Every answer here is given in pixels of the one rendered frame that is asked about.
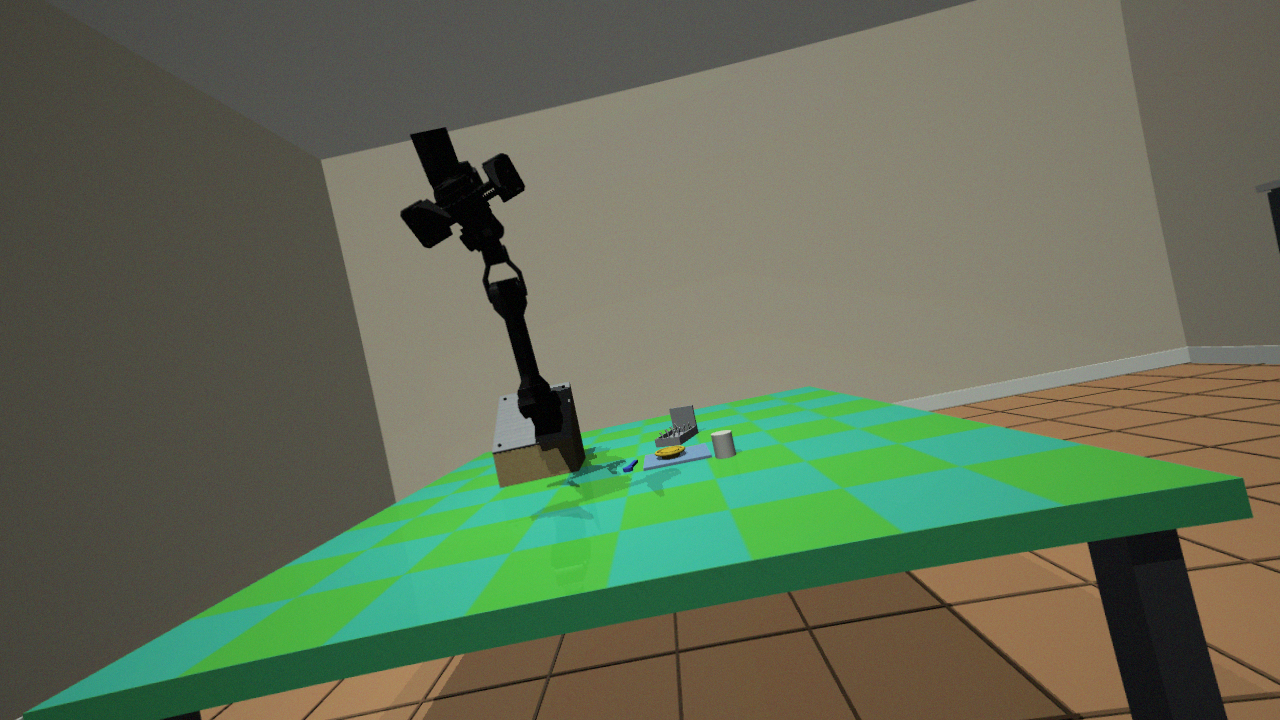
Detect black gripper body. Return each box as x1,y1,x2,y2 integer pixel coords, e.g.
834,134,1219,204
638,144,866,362
401,152,525,249

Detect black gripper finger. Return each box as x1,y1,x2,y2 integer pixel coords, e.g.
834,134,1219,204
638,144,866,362
412,199,454,243
483,159,517,202

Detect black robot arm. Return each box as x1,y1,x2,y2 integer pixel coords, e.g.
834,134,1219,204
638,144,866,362
410,127,563,436

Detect grey cylinder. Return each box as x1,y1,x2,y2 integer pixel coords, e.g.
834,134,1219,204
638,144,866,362
710,430,736,459

